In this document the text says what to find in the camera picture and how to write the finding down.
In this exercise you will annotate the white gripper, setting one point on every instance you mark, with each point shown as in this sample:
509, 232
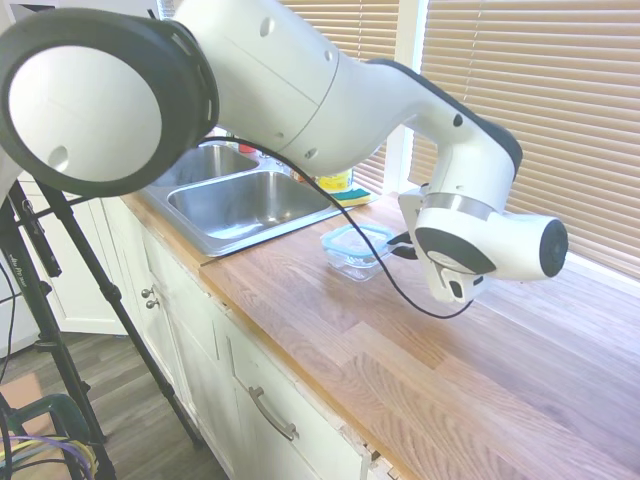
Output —
411, 205

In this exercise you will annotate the green and yellow sponge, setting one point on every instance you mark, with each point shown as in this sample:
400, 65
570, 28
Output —
360, 196

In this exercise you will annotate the white kitchen base cabinet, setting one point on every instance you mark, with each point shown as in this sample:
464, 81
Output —
210, 360

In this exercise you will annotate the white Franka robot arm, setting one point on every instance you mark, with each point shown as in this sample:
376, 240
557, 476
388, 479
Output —
300, 75

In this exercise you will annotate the black camera tripod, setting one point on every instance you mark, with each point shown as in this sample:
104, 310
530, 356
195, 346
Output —
30, 280

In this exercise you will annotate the dark green clamp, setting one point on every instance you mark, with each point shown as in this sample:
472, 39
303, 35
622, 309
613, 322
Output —
60, 415

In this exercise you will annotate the clear glass food container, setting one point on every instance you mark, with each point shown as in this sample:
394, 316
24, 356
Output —
357, 270

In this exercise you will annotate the beige slatted window blind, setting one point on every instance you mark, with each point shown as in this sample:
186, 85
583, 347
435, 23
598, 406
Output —
350, 25
540, 125

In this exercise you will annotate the yellow sponge with green pad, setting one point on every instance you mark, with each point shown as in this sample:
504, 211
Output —
336, 181

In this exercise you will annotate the stainless steel kitchen sink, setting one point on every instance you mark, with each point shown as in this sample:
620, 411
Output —
250, 210

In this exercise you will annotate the round metal cabinet knob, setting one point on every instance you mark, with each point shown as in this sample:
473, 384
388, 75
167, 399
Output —
151, 303
145, 292

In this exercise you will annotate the teal clip-on container lid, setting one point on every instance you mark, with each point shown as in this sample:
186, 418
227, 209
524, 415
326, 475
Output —
345, 245

